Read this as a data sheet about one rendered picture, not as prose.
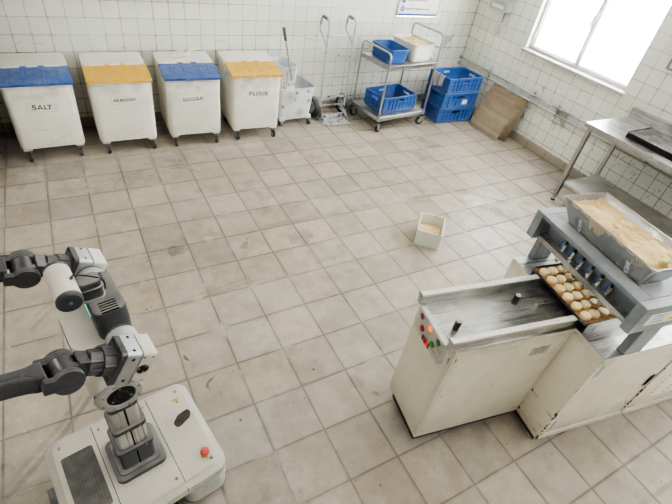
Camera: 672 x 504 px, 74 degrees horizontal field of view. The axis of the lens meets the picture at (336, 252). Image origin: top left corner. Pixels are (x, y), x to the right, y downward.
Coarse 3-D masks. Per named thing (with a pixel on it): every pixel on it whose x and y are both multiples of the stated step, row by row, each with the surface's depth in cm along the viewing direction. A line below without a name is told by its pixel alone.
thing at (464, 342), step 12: (528, 324) 207; (540, 324) 208; (552, 324) 210; (564, 324) 214; (576, 324) 218; (468, 336) 196; (480, 336) 197; (492, 336) 199; (504, 336) 202; (516, 336) 206; (456, 348) 196
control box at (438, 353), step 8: (424, 312) 213; (416, 320) 221; (424, 320) 213; (432, 320) 209; (416, 328) 222; (424, 328) 214; (432, 328) 207; (440, 328) 206; (424, 336) 214; (432, 336) 208; (440, 336) 202; (440, 344) 201; (432, 352) 209; (440, 352) 202; (440, 360) 206
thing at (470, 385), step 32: (448, 320) 210; (480, 320) 213; (512, 320) 216; (544, 320) 219; (416, 352) 231; (448, 352) 202; (480, 352) 203; (512, 352) 213; (544, 352) 225; (416, 384) 234; (448, 384) 214; (480, 384) 226; (512, 384) 239; (416, 416) 238; (448, 416) 240; (480, 416) 255
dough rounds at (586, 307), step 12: (552, 276) 234; (564, 276) 236; (564, 288) 227; (576, 288) 230; (564, 300) 223; (576, 300) 225; (588, 300) 226; (576, 312) 218; (588, 312) 216; (600, 312) 218
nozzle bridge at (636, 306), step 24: (552, 216) 230; (552, 240) 237; (576, 240) 216; (576, 264) 223; (600, 264) 203; (600, 288) 211; (624, 288) 192; (648, 288) 194; (624, 312) 200; (648, 312) 185; (648, 336) 203
